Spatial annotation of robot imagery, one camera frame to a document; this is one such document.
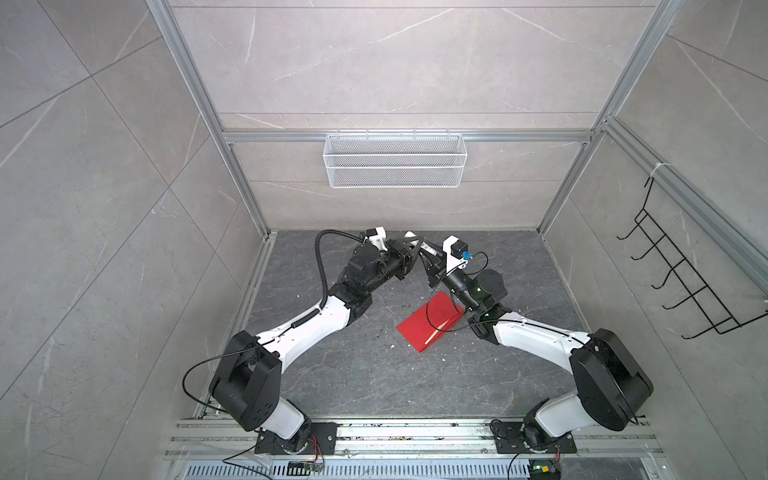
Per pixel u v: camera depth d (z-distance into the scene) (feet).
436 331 3.03
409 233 2.46
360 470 2.30
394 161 3.31
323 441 2.40
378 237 2.38
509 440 2.39
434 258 2.27
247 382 1.40
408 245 2.30
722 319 1.90
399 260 2.23
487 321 2.06
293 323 1.60
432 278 2.23
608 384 1.40
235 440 2.45
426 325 3.06
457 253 2.02
